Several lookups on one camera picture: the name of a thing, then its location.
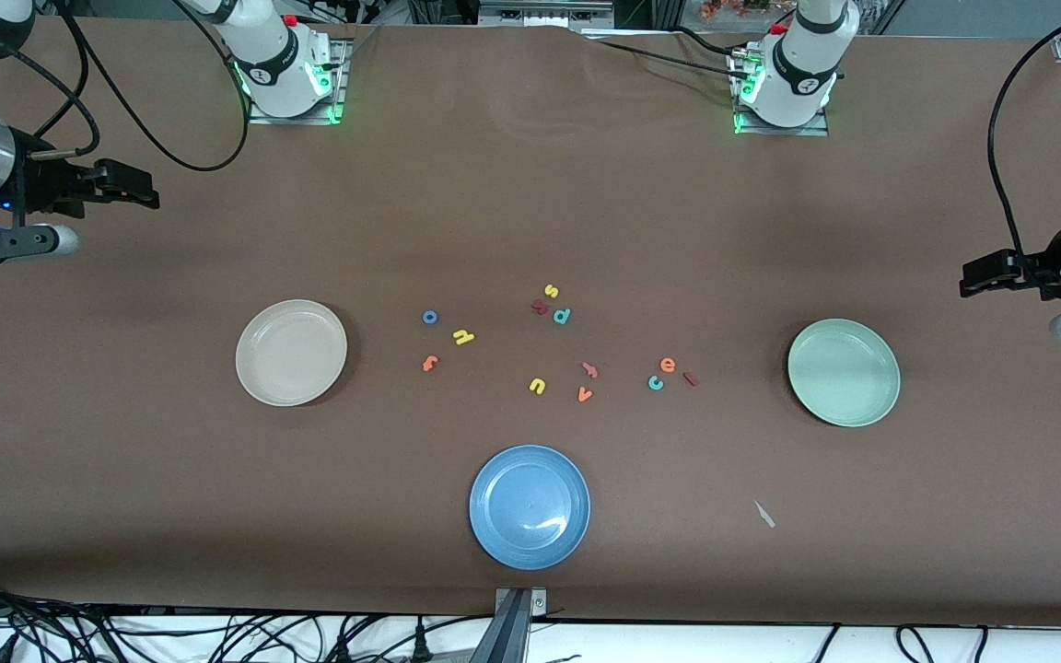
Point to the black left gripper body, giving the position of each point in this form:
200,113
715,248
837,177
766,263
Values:
1031,275

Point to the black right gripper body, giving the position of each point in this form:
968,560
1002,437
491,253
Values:
40,184

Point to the yellow foam letter h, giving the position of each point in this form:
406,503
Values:
463,337

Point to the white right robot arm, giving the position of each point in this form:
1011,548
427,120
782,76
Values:
273,64

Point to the light green plate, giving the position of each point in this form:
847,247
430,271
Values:
844,373

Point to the beige brown plate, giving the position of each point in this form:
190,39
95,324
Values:
291,353

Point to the brown table cover sheet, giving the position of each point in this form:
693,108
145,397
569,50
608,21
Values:
125,506

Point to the small grey paper scrap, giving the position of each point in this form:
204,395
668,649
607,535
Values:
763,514

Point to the black power plug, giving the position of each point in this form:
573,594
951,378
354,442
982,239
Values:
420,646
343,650

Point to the blue plate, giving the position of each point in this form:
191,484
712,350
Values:
530,507

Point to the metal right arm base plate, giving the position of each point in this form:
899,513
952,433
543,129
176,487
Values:
337,92

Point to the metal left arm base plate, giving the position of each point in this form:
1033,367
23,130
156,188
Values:
779,131

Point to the grey metal frame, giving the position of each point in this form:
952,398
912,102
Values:
544,11

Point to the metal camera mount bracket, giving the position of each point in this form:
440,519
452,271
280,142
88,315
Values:
514,626

